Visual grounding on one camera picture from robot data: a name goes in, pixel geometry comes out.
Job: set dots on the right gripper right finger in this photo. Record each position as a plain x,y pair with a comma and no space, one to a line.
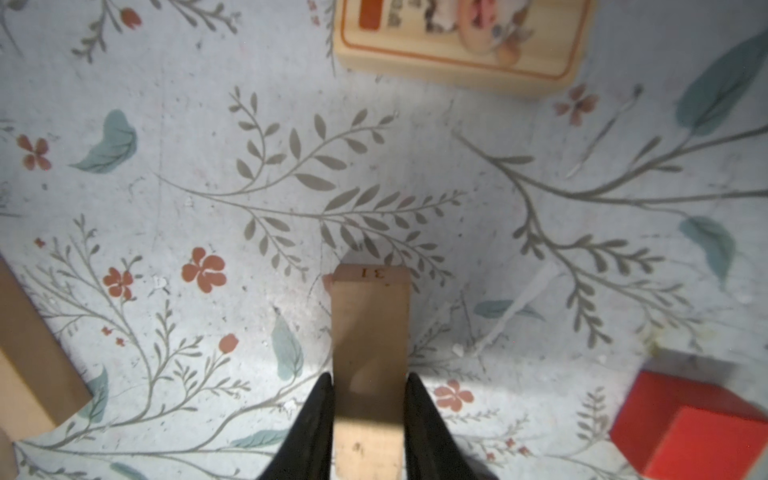
430,450

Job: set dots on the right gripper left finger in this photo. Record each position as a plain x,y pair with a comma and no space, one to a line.
306,452

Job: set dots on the plain wood plank 31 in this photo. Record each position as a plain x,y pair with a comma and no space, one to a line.
370,336

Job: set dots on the red cube block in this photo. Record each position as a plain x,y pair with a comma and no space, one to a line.
679,429

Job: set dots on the picture domino block upper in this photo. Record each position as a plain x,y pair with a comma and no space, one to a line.
527,48

